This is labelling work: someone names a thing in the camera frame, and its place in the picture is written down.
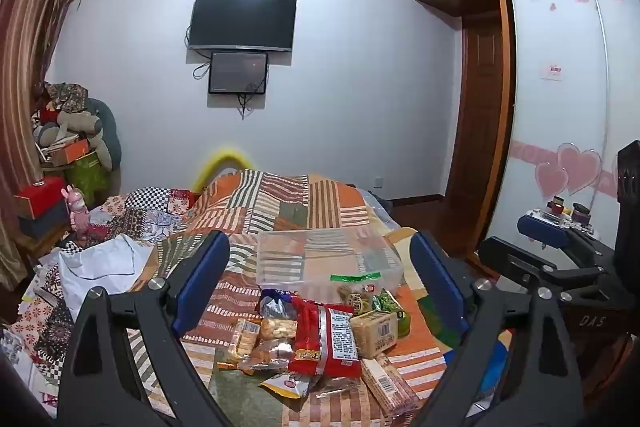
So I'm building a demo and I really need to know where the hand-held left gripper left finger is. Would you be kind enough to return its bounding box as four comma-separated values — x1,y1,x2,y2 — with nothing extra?
56,230,236,427

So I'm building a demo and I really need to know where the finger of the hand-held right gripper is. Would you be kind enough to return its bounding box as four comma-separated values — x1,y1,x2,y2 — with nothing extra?
516,213,618,268
477,236,621,308

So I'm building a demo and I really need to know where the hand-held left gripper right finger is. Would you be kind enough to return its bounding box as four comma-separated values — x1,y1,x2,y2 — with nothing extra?
407,229,586,427

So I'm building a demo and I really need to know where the green snack cup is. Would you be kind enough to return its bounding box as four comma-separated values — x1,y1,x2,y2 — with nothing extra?
372,288,412,339

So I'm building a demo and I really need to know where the orange-edged clear cake packet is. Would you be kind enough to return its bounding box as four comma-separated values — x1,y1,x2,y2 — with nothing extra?
217,317,262,370

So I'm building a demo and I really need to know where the beige cracker packet with barcode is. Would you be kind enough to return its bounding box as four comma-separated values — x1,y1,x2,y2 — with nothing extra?
349,309,399,359

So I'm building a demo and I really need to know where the green-sealed pastry packet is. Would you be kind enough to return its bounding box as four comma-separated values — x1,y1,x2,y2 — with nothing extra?
330,272,383,315

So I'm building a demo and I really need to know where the clear brown cake packet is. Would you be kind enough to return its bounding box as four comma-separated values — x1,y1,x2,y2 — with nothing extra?
237,338,296,375

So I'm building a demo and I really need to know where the clear plastic container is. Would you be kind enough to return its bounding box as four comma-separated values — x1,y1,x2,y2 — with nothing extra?
256,227,405,295

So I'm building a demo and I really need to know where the small pink heart decal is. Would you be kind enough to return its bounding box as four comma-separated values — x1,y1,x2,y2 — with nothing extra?
535,161,570,202

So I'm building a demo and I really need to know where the large pink heart decal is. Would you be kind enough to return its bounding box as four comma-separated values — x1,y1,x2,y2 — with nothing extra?
557,143,602,196

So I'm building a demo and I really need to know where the blue snack packet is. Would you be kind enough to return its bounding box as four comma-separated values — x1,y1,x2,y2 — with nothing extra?
258,288,298,315

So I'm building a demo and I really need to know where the clear cookie packet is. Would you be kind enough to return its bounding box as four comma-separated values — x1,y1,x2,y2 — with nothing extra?
260,299,299,340

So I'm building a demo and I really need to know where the checkered patchwork quilt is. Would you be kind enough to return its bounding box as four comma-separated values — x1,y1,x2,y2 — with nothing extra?
0,187,201,408

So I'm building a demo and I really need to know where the orange striped patchwork blanket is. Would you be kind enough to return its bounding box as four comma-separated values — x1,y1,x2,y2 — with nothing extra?
125,169,501,427

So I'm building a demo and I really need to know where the white plastic bag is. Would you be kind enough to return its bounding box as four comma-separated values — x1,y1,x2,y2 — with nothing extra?
52,234,153,323

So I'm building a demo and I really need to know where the long cracker packet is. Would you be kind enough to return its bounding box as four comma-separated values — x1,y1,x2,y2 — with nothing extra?
360,353,421,418

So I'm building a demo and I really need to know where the white sliding wardrobe door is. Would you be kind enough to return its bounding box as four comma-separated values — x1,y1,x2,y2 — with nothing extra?
502,0,608,253
585,0,640,208

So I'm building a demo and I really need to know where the wooden room door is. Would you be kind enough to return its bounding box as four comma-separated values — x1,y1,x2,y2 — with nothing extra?
445,19,503,253

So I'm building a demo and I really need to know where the yellow hoop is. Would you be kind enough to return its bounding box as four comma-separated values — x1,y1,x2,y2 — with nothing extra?
192,148,256,192

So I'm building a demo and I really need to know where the red snack packet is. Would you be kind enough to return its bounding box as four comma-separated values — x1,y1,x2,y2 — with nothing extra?
289,298,362,379

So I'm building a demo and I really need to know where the yellow snack packet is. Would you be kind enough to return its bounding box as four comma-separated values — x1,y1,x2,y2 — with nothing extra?
258,371,321,400

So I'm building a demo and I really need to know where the pink bunny toy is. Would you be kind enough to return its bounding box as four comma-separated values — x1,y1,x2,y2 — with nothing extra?
61,186,91,243

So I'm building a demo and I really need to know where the green patterned bag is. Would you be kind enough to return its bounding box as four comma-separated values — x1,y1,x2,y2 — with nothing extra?
65,152,113,208

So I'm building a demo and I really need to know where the dark grey box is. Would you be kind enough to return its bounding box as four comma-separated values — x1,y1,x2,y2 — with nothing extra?
17,204,71,240

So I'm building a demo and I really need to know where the red box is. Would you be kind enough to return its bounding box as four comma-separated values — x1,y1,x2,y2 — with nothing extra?
14,177,68,220

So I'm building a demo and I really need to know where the orange cardboard box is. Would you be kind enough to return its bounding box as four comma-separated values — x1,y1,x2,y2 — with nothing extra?
50,137,93,165

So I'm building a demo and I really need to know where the patterned cloth bag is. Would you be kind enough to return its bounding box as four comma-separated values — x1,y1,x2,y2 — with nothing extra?
42,82,90,112

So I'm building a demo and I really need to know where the striped brown curtain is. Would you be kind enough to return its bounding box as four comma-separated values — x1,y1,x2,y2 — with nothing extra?
0,0,93,288

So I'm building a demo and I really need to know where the small black wall monitor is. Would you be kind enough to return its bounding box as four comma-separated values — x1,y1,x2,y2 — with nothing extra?
208,51,270,95

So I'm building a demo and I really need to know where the wall-mounted black television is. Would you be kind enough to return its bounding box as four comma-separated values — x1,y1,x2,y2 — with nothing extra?
187,0,297,53

